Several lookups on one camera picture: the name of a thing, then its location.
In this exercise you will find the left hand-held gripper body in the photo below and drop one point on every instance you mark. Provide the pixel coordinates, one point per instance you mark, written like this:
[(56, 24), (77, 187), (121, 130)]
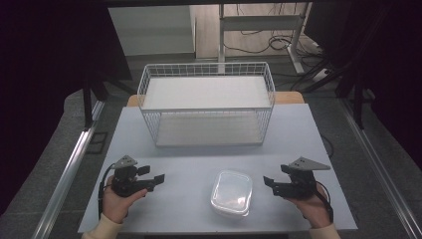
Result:
[(124, 181)]

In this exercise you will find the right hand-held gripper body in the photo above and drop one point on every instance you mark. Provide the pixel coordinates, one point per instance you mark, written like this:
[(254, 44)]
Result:
[(298, 186)]

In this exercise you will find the person's left hand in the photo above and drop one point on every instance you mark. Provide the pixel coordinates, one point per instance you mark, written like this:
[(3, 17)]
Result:
[(116, 204)]

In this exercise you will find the person's right hand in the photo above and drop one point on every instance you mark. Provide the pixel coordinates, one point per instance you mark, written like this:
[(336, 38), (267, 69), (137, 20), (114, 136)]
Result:
[(310, 209)]

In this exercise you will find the clear plastic lidded container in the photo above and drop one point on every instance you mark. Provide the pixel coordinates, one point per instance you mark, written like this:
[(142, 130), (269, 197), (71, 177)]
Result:
[(231, 192)]

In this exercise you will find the black floor grate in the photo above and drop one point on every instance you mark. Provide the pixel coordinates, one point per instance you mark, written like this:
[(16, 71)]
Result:
[(97, 142)]

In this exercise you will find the black metal stand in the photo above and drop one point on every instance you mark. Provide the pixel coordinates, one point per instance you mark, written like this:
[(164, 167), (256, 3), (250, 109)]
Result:
[(357, 99), (87, 106)]

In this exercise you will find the white power strip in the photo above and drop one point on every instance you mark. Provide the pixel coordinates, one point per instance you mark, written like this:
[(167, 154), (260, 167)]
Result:
[(321, 75)]

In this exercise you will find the black curtain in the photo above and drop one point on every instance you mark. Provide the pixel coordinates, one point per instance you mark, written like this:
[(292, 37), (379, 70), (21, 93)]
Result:
[(394, 73), (43, 83)]

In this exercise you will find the aluminium rail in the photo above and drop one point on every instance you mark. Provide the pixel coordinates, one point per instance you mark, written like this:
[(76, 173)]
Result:
[(381, 172), (66, 179)]

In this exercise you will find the white desk frame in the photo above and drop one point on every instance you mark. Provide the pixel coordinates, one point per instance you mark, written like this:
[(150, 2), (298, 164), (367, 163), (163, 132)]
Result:
[(262, 22)]

